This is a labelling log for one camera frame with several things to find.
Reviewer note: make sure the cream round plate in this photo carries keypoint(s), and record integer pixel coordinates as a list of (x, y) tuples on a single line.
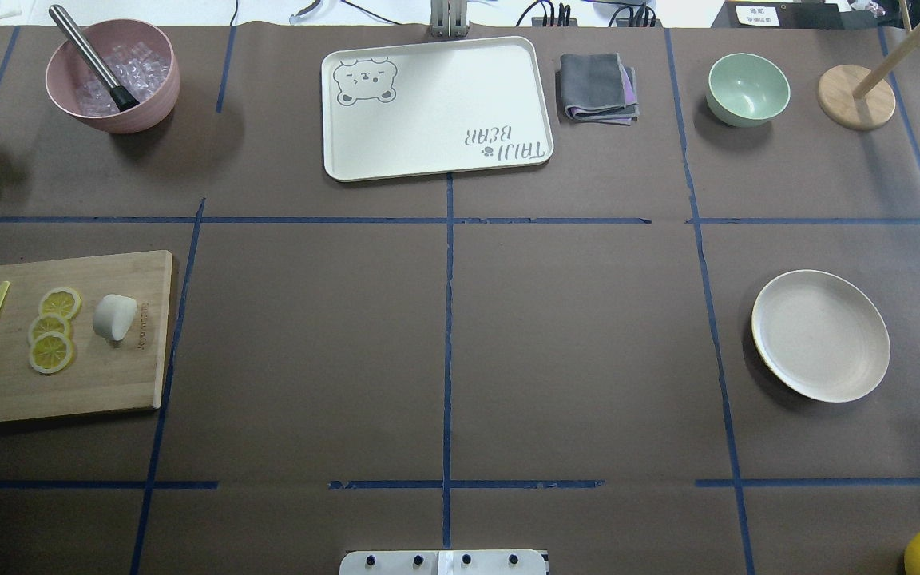
[(821, 336)]

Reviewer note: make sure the cream bear serving tray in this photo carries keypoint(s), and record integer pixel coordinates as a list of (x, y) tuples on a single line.
[(436, 107)]

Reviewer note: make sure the folded grey purple cloth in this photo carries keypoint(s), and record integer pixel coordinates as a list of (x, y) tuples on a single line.
[(598, 87)]

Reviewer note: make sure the green bowl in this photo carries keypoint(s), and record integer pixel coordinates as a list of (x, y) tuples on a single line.
[(746, 90)]

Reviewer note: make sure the bamboo cutting board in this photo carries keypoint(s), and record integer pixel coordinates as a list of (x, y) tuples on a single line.
[(84, 335)]

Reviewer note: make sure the steel muddler black tip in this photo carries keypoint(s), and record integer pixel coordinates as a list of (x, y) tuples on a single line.
[(120, 95)]

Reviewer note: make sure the pink bowl with ice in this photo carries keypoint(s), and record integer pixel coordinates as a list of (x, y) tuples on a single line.
[(139, 56)]

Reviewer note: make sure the lemon slice top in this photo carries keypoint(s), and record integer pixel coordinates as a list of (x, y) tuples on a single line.
[(62, 301)]

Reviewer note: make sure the lemon slice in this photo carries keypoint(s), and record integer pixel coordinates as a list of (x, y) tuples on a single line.
[(49, 322), (62, 301), (51, 353)]

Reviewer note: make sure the lemon slice middle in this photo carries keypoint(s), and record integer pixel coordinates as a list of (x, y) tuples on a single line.
[(49, 322)]

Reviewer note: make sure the lemon slice bottom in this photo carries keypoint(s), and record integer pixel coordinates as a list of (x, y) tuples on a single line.
[(51, 353)]

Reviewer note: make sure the wooden mug tree stand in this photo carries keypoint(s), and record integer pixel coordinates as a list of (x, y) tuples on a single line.
[(859, 98)]

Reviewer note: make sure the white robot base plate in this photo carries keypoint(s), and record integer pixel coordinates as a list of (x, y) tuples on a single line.
[(446, 561)]

